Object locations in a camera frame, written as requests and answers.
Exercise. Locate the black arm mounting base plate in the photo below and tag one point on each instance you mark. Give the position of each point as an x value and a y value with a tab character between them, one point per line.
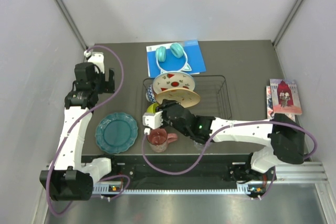
217	167

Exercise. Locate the teal cat ear headphones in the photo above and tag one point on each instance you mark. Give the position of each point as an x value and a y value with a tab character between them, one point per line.
171	59

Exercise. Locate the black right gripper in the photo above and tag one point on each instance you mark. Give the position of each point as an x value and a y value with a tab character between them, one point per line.
164	107

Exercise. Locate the lime green bowl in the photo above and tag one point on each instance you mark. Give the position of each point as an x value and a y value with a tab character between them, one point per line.
152	108

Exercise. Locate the pink glass mug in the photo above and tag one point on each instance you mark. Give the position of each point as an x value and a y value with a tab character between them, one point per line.
159	139

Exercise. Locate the teal scalloped plate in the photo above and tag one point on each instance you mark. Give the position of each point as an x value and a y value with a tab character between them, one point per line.
116	133

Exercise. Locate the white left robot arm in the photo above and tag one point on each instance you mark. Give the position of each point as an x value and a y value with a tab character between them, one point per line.
69	179

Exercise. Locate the black wire dish rack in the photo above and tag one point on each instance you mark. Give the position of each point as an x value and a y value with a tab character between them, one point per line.
213	92

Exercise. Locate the blue folder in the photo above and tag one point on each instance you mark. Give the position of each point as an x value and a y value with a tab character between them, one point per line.
192	48

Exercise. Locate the patterned blue red bowl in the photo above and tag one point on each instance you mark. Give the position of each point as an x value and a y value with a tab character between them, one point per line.
150	94

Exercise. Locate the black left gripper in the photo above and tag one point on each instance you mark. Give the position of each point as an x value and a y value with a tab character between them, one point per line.
107	86

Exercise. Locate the orange floral plate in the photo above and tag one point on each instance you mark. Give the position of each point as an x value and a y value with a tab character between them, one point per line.
185	97

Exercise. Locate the illustrated red castle book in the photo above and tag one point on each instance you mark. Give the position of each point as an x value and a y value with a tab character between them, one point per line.
285	97

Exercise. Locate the white watermelon pattern plate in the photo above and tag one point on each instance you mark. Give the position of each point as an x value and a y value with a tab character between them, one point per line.
173	79

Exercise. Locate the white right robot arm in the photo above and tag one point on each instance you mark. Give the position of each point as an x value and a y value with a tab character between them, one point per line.
281	138

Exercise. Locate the clear drinking glass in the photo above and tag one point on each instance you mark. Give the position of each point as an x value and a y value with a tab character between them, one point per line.
198	145

